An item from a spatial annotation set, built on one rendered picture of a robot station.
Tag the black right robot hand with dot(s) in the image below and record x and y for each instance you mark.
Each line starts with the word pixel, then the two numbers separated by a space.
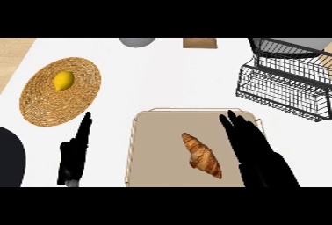
pixel 258 155

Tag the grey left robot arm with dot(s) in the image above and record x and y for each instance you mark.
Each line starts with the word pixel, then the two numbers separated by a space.
pixel 72 183

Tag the yellow lemon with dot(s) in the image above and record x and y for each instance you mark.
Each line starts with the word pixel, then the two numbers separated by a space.
pixel 63 81

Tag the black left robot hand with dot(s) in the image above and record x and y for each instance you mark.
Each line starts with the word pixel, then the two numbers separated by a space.
pixel 74 152

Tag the brown croissant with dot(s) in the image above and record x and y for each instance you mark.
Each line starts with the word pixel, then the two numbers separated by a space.
pixel 202 156

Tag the brown wooden block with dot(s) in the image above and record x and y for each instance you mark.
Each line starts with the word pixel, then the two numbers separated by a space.
pixel 199 42

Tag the pale wooden board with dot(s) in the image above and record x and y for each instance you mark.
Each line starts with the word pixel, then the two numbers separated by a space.
pixel 10 58

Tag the beige tray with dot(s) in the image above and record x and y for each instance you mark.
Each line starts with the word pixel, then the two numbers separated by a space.
pixel 183 149

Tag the black rounded appliance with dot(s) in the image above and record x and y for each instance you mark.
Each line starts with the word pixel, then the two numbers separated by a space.
pixel 10 158

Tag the grey round object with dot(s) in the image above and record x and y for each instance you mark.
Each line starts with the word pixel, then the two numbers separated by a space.
pixel 136 42

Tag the grey flat object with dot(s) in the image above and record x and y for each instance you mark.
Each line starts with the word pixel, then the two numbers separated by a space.
pixel 311 43

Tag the round woven wicker placemat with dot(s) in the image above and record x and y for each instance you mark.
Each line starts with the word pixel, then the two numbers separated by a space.
pixel 59 91

